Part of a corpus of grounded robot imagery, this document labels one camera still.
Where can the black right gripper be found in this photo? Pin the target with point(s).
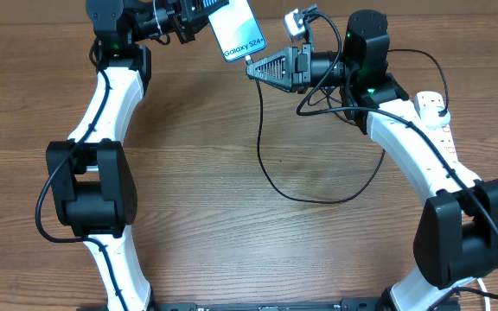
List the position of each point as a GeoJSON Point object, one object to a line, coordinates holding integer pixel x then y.
{"type": "Point", "coordinates": [291, 60]}

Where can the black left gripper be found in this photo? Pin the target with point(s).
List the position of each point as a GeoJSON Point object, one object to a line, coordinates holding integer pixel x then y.
{"type": "Point", "coordinates": [186, 21]}

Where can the blue Galaxy smartphone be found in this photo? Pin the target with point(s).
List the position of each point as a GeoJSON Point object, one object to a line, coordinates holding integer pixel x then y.
{"type": "Point", "coordinates": [237, 30]}

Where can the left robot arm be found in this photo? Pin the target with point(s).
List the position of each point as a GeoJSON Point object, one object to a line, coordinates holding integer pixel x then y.
{"type": "Point", "coordinates": [89, 178]}

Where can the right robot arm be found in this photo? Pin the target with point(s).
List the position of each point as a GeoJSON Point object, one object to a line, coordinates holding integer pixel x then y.
{"type": "Point", "coordinates": [456, 242]}

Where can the white charger plug adapter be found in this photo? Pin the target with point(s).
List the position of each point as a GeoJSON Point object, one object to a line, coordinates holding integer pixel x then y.
{"type": "Point", "coordinates": [434, 116]}

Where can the white power strip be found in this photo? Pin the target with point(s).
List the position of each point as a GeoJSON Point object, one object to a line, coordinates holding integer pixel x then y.
{"type": "Point", "coordinates": [442, 137]}

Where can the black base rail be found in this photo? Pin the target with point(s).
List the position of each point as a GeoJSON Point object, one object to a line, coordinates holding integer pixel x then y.
{"type": "Point", "coordinates": [266, 306]}

